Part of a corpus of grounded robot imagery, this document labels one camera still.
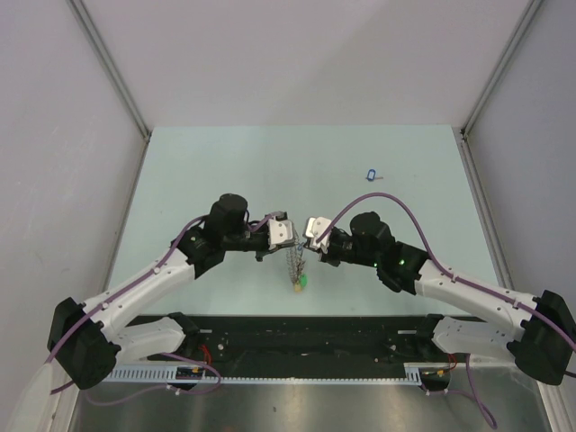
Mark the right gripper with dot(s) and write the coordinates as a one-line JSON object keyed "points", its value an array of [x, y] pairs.
{"points": [[326, 257]]}

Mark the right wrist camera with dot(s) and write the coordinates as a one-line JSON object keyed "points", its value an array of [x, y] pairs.
{"points": [[316, 233]]}

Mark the dark blue tagged key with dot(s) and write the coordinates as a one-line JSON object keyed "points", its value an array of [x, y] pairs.
{"points": [[372, 176]]}

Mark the metal disc keyring holder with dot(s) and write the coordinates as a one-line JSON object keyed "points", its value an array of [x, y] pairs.
{"points": [[296, 265]]}

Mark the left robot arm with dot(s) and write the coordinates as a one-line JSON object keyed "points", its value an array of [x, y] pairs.
{"points": [[89, 338]]}

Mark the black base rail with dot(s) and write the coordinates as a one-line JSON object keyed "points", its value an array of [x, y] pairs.
{"points": [[334, 348]]}

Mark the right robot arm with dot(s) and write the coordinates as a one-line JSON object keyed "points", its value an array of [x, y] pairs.
{"points": [[536, 333]]}

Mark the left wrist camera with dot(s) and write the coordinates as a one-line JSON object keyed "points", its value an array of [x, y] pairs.
{"points": [[280, 231]]}

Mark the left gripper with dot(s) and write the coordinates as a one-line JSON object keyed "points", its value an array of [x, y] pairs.
{"points": [[267, 250]]}

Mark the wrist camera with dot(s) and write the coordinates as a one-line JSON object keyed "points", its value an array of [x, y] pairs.
{"points": [[316, 233], [280, 231]]}

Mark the white slotted cable duct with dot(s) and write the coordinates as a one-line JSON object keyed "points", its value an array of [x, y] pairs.
{"points": [[186, 374]]}

